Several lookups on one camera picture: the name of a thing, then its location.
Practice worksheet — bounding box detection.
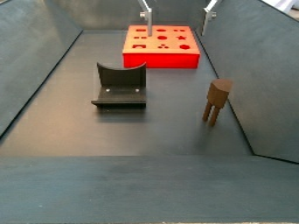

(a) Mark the brown three prong peg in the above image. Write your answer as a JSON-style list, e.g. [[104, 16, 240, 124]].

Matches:
[[201, 79, 232, 126]]

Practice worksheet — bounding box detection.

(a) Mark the black curved holder block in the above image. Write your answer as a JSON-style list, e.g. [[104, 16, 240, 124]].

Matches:
[[90, 64, 145, 107]]

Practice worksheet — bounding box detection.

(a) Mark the red shape sorter board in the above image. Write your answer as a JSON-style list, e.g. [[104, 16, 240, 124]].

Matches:
[[122, 25, 201, 68]]

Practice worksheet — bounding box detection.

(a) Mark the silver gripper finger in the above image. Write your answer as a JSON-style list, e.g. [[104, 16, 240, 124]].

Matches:
[[137, 0, 152, 36], [200, 0, 219, 35]]

